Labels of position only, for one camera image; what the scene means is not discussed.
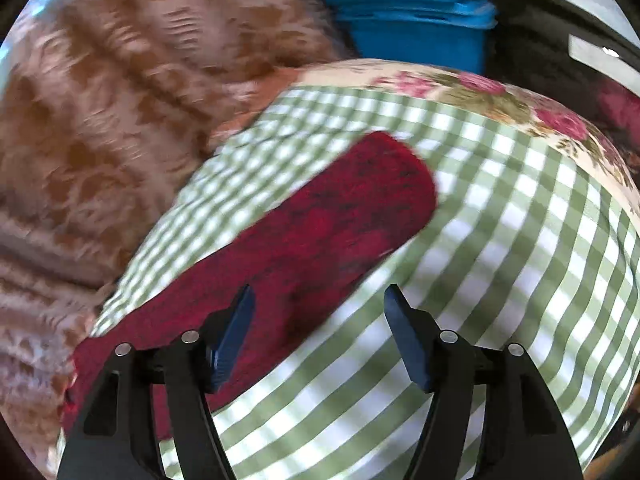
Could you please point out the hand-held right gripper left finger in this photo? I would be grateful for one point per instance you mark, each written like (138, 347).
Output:
(234, 342)

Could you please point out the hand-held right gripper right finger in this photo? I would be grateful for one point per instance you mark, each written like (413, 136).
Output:
(407, 347)

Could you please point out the red patterned garment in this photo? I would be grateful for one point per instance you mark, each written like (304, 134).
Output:
(325, 220)

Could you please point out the green checked bed sheet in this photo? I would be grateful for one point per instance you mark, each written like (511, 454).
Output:
(500, 240)

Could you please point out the cream floral cloth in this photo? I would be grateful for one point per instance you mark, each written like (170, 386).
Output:
(450, 85)

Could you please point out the brown floral curtain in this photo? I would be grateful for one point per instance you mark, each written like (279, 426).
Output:
(125, 85)

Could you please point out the dark red cloth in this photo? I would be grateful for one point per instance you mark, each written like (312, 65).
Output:
(620, 105)

